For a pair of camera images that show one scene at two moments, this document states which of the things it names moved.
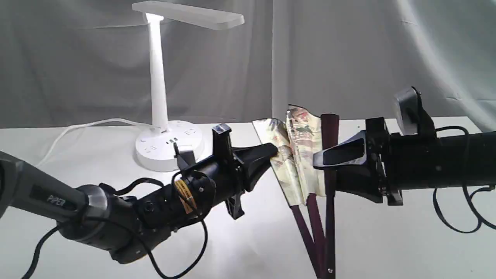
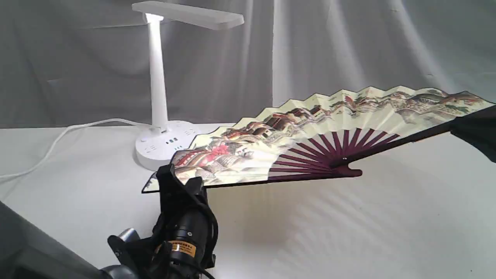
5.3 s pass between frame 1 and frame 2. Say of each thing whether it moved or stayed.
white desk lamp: stayed
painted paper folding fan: moved
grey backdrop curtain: stayed
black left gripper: moved
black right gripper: moved
